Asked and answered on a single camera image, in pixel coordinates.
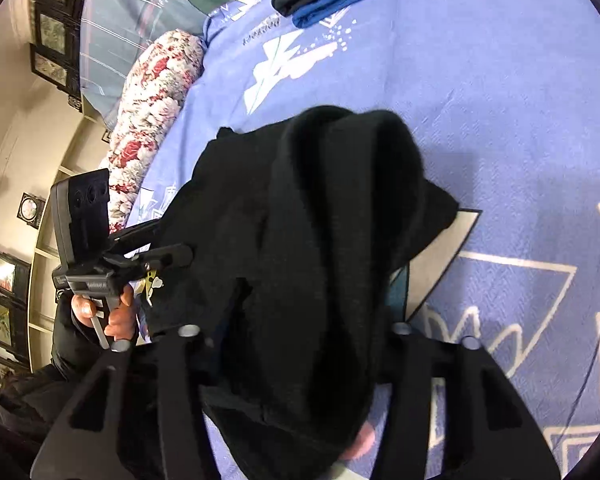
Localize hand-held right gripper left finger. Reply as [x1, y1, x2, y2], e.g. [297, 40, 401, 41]
[30, 324, 222, 480]

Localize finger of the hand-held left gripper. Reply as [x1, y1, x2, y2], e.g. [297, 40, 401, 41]
[114, 242, 194, 275]
[107, 219, 165, 250]

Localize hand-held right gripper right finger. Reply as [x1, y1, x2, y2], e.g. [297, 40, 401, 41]
[374, 322, 564, 480]

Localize black pants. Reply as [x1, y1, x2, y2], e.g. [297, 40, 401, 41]
[142, 105, 462, 480]

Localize person's left forearm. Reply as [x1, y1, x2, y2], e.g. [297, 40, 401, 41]
[0, 309, 108, 441]

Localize person's left hand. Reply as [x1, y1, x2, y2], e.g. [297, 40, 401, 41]
[70, 287, 136, 346]

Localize cream shelf unit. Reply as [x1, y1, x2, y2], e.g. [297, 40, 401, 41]
[27, 125, 112, 357]

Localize floral bolster pillow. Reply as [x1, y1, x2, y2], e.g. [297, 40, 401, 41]
[107, 30, 207, 234]

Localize dark wooden panelled headboard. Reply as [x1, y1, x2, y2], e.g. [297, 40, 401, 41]
[29, 0, 90, 113]

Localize grey striped pillow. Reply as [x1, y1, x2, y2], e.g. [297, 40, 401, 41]
[77, 0, 212, 127]

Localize purple printed bedsheet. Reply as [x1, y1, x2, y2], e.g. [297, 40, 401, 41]
[125, 0, 600, 480]

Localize small framed wall picture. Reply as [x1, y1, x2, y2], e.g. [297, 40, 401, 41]
[17, 192, 47, 229]

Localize dark framed wall picture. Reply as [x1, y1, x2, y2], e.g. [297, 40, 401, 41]
[0, 289, 32, 362]
[0, 241, 32, 295]

